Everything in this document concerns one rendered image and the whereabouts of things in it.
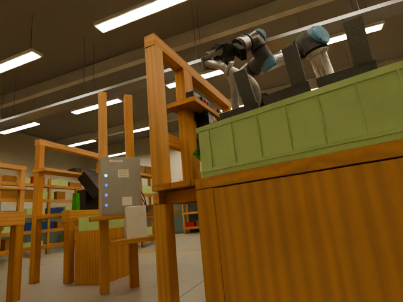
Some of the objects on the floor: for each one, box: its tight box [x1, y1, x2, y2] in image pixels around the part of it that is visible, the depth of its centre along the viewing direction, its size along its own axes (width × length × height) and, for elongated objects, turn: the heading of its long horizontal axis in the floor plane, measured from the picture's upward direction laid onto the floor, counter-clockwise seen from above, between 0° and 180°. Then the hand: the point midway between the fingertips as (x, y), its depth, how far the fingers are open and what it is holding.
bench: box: [152, 178, 201, 302], centre depth 210 cm, size 70×149×88 cm, turn 131°
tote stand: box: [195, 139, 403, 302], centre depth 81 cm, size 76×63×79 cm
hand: (209, 63), depth 108 cm, fingers closed on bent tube, 3 cm apart
